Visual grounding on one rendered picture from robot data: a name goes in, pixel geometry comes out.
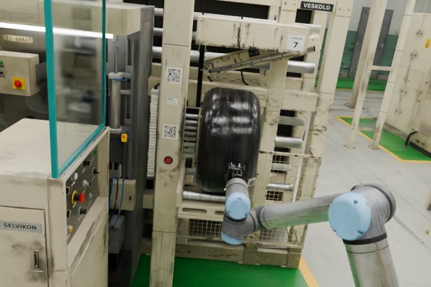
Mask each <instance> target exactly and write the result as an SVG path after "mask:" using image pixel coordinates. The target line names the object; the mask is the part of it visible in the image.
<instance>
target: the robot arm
mask: <svg viewBox="0 0 431 287"><path fill-rule="evenodd" d="M240 165H241V164H239V166H235V164H232V163H231V167H230V164H228V173H227V174H225V175H224V181H226V188H225V189H224V191H226V203H225V208H224V217H223V224H222V229H221V238H222V239H223V240H224V241H225V242H226V243H229V244H232V245H238V244H241V243H242V241H243V240H244V236H247V235H249V234H251V233H254V232H257V231H259V230H263V229H271V228H274V227H285V226H295V225H302V224H313V223H318V222H329V223H330V226H331V228H332V230H333V231H334V232H336V235H337V236H339V237H340V238H342V241H343V244H345V247H346V252H347V255H348V260H349V263H350V268H351V272H352V275H353V280H354V283H355V287H400V285H399V282H398V278H397V275H396V270H395V268H394V263H393V259H392V256H391V251H390V248H389V244H388V241H387V233H386V230H385V225H384V224H385V223H386V222H388V221H390V219H392V217H393V216H394V214H395V212H396V200H395V198H394V195H393V194H392V193H391V191H390V190H389V189H388V188H386V187H385V186H383V185H380V184H376V183H364V184H358V185H355V186H352V187H351V189H350V191H349V192H343V193H337V194H333V195H326V196H322V197H315V198H311V199H305V200H300V201H294V202H287V203H283V204H277V205H272V206H258V207H256V208H253V209H250V206H251V205H250V201H249V195H248V186H247V184H246V182H245V177H244V175H245V165H244V168H243V169H242V167H240ZM243 171H244V173H243Z"/></svg>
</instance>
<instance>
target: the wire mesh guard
mask: <svg viewBox="0 0 431 287"><path fill-rule="evenodd" d="M259 153H260V154H266V157H267V154H271V155H272V154H273V155H280V157H281V156H290V157H291V156H293V157H294V158H295V157H299V159H300V158H313V159H319V163H318V164H317V169H315V170H316V174H315V177H313V178H314V181H309V180H308V181H309V182H314V184H313V188H312V193H308V194H311V197H310V198H314V194H315V191H316V185H317V179H318V176H319V170H320V166H321V161H322V158H323V157H322V156H315V155H308V154H295V153H288V152H275V151H262V150H259ZM178 220H179V217H178ZM178 220H177V229H176V237H179V238H192V239H200V240H213V241H221V242H224V240H223V239H222V238H217V237H215V235H209V236H198V233H197V234H196V235H197V236H195V235H193V233H188V234H192V235H187V234H182V235H177V234H178V222H183V221H178ZM304 226H305V228H304V232H303V236H302V240H301V242H302V244H301V246H297V245H296V244H297V241H296V243H295V244H288V243H292V242H287V243H284V239H283V243H275V242H277V241H274V243H273V242H271V240H267V238H266V241H270V242H263V241H261V242H260V241H258V240H257V241H252V240H245V239H249V238H244V240H243V241H242V243H249V244H257V245H270V246H278V247H292V248H299V249H303V248H304V243H305V237H306V234H307V228H308V224H305V225H304ZM210 236H214V237H210ZM261 240H263V239H261Z"/></svg>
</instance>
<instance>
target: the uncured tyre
mask: <svg viewBox="0 0 431 287"><path fill-rule="evenodd" d="M260 130H261V115H260V101H259V99H258V98H257V97H256V95H255V94H254V93H253V92H250V91H249V90H241V89H234V88H221V87H215V88H211V89H210V90H209V91H208V92H206V93H205V96H204V99H203V103H202V108H201V118H200V125H199V137H198V150H197V158H196V184H197V185H198V186H199V187H200V188H201V189H202V190H203V191H206V192H211V193H224V194H226V191H224V189H225V188H226V181H224V175H225V174H227V173H228V164H230V167H231V163H232V164H235V166H239V164H241V165H240V167H242V169H243V168H244V165H245V175H244V177H245V182H246V184H248V180H249V179H253V178H254V177H255V172H256V168H257V161H258V154H259V147H260Z"/></svg>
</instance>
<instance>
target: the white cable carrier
mask: <svg viewBox="0 0 431 287"><path fill-rule="evenodd" d="M151 91H152V92H160V88H157V89H153V88H152V90H151ZM158 105H159V95H156V94H152V96H151V115H150V116H151V117H150V129H149V131H150V132H149V133H150V135H149V156H148V157H149V158H148V172H152V173H156V170H155V167H156V166H155V165H156V163H155V162H156V140H157V135H158V132H157V129H158V127H157V126H158V124H157V123H158Z"/></svg>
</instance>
